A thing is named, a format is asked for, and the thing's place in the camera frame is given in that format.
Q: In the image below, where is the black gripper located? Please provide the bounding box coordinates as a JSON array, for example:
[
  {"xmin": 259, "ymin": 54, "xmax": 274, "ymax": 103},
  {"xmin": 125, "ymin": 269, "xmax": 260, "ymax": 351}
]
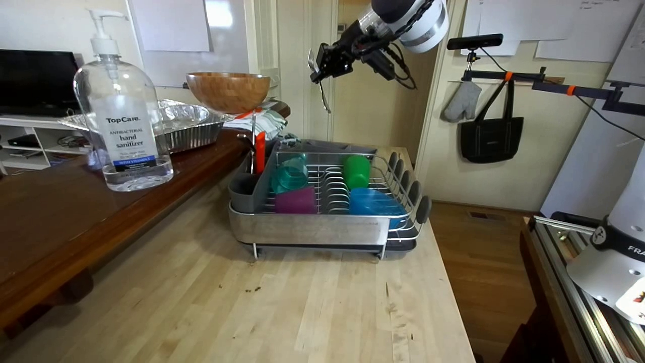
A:
[{"xmin": 308, "ymin": 21, "xmax": 400, "ymax": 87}]

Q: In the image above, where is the steel dish drying rack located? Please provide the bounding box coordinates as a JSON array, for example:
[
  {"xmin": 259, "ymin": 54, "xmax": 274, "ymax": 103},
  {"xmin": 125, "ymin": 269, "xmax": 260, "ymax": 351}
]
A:
[{"xmin": 225, "ymin": 139, "xmax": 433, "ymax": 261}]

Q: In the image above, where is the white door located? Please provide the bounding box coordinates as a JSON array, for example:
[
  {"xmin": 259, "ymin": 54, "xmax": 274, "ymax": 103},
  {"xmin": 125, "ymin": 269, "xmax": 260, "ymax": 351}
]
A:
[{"xmin": 241, "ymin": 0, "xmax": 340, "ymax": 146}]

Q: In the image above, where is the grey cutlery tray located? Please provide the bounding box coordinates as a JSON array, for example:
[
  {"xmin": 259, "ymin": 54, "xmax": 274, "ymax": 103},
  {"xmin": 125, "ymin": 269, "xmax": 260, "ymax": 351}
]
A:
[{"xmin": 279, "ymin": 136, "xmax": 379, "ymax": 157}]

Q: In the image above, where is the foil snack bag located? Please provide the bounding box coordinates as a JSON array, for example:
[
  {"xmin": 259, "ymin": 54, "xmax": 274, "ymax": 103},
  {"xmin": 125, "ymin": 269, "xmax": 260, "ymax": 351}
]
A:
[{"xmin": 221, "ymin": 98, "xmax": 291, "ymax": 142}]

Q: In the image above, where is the brown wooden bowl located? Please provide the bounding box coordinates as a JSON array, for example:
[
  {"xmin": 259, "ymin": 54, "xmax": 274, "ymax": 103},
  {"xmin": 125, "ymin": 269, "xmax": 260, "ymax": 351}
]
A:
[{"xmin": 185, "ymin": 70, "xmax": 277, "ymax": 117}]

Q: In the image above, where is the orange kitchen utensil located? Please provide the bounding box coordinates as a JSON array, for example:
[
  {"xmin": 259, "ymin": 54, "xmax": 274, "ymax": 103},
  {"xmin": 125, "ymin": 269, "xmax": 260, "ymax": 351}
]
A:
[{"xmin": 252, "ymin": 130, "xmax": 268, "ymax": 177}]

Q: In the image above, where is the green plastic cup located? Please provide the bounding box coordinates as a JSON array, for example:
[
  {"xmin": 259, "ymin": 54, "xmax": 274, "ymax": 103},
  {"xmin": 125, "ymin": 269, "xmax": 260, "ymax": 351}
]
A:
[{"xmin": 340, "ymin": 156, "xmax": 372, "ymax": 190}]

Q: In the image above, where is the teal plastic cup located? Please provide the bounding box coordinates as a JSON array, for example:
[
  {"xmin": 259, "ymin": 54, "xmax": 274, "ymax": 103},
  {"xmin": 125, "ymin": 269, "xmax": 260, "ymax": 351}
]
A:
[{"xmin": 271, "ymin": 151, "xmax": 310, "ymax": 198}]

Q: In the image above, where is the purple plastic cup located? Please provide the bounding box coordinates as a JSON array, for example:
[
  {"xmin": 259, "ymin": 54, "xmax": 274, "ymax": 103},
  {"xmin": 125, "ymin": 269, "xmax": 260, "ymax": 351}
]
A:
[{"xmin": 273, "ymin": 186, "xmax": 321, "ymax": 216}]

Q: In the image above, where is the grey oven mitt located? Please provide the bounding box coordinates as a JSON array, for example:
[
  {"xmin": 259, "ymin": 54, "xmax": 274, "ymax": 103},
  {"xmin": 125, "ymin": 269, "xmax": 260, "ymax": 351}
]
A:
[{"xmin": 439, "ymin": 78, "xmax": 483, "ymax": 125}]

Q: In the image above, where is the blue plastic cup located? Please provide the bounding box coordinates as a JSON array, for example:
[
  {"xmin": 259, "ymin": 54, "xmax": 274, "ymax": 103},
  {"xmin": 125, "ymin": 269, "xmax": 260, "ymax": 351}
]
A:
[{"xmin": 346, "ymin": 186, "xmax": 409, "ymax": 218}]

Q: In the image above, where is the aluminium foil tray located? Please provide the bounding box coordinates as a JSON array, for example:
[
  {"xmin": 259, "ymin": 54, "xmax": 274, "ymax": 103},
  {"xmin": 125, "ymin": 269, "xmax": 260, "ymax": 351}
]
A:
[{"xmin": 63, "ymin": 98, "xmax": 228, "ymax": 157}]

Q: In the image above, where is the grey utensil holder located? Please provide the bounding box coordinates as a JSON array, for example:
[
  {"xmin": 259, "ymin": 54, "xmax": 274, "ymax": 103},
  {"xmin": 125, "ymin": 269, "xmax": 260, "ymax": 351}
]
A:
[{"xmin": 228, "ymin": 149, "xmax": 279, "ymax": 216}]

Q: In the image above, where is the white paper sheet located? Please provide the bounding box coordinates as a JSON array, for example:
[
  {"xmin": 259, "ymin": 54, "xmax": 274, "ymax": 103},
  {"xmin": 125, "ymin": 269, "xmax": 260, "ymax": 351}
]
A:
[
  {"xmin": 462, "ymin": 0, "xmax": 523, "ymax": 59},
  {"xmin": 534, "ymin": 0, "xmax": 642, "ymax": 64}
]

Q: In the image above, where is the black tote bag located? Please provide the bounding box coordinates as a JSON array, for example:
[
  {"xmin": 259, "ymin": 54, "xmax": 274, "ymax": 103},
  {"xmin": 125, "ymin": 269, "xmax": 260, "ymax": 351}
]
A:
[{"xmin": 458, "ymin": 78, "xmax": 526, "ymax": 165}]

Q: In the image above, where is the clear hand sanitizer pump bottle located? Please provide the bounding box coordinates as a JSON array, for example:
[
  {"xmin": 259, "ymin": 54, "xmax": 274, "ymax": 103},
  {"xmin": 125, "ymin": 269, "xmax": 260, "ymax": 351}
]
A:
[{"xmin": 70, "ymin": 5, "xmax": 177, "ymax": 196}]

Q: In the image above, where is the black rod with orange clamps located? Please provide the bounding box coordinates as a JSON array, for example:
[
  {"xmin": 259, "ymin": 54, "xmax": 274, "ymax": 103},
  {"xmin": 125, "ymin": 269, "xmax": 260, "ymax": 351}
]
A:
[{"xmin": 462, "ymin": 48, "xmax": 645, "ymax": 117}]

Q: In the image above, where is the large white panel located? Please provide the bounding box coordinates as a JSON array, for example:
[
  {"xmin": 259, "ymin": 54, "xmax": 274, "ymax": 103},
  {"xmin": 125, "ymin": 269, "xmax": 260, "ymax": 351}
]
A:
[{"xmin": 538, "ymin": 0, "xmax": 645, "ymax": 223}]

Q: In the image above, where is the black monitor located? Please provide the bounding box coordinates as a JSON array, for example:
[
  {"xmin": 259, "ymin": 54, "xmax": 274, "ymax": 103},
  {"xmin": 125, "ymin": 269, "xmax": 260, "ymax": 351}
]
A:
[{"xmin": 0, "ymin": 47, "xmax": 85, "ymax": 119}]

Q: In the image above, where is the white shelf unit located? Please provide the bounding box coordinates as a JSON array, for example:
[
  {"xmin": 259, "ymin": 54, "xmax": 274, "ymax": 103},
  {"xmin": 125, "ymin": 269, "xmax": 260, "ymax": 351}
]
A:
[{"xmin": 0, "ymin": 113, "xmax": 97, "ymax": 173}]

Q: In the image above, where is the dark brown wooden table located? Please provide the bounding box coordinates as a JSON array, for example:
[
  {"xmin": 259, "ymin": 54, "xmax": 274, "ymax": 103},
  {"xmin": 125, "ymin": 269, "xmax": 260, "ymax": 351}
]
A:
[{"xmin": 0, "ymin": 129, "xmax": 252, "ymax": 341}]

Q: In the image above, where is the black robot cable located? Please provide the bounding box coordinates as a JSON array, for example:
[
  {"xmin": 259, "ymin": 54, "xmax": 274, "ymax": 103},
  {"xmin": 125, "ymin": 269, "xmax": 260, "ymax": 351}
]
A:
[{"xmin": 365, "ymin": 38, "xmax": 420, "ymax": 93}]

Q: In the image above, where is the black bar camera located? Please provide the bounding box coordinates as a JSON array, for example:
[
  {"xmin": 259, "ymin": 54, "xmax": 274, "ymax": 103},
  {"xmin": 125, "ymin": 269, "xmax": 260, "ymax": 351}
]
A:
[{"xmin": 445, "ymin": 33, "xmax": 506, "ymax": 52}]

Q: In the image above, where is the white wall board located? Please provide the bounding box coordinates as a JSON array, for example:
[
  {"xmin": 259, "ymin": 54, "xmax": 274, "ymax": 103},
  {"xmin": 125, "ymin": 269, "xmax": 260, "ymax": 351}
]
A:
[{"xmin": 125, "ymin": 0, "xmax": 213, "ymax": 54}]

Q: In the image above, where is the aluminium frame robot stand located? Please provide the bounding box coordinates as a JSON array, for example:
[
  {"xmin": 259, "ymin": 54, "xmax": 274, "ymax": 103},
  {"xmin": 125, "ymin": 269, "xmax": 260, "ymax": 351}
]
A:
[{"xmin": 499, "ymin": 212, "xmax": 645, "ymax": 363}]

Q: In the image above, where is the silver robot mount plate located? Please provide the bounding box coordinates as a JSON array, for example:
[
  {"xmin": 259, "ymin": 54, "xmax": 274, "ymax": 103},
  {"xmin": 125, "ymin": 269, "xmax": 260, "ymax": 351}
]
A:
[{"xmin": 565, "ymin": 244, "xmax": 645, "ymax": 328}]

